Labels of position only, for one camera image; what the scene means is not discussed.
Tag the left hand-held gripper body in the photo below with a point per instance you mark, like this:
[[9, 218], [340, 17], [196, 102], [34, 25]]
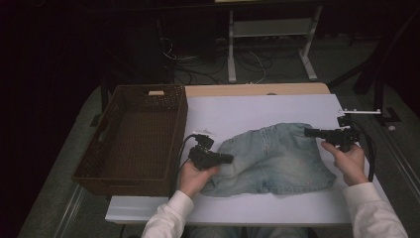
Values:
[[202, 158]]

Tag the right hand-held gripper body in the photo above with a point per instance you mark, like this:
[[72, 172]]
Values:
[[345, 136]]

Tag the light blue denim skirt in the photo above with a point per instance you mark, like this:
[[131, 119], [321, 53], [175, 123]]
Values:
[[270, 162]]

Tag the brown wicker basket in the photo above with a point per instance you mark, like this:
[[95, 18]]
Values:
[[138, 142]]

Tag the person's left hand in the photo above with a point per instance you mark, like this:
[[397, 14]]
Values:
[[193, 180]]

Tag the person's right hand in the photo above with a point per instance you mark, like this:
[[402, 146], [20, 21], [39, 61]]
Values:
[[351, 165]]

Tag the white board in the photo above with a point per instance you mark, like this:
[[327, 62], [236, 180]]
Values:
[[231, 112]]

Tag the small white round object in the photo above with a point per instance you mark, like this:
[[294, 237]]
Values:
[[391, 128]]

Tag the black metal stand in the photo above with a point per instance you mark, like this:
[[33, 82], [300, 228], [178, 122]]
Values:
[[379, 82]]

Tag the person's left leg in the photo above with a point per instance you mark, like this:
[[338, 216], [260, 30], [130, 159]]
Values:
[[214, 232]]

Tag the person's leg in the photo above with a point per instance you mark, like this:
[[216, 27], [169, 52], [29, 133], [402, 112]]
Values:
[[214, 232], [275, 232]]

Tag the person's right leg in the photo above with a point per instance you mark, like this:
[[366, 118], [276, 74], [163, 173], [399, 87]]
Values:
[[275, 232]]

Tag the white metal desk frame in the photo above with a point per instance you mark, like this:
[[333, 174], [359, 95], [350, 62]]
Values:
[[270, 27]]

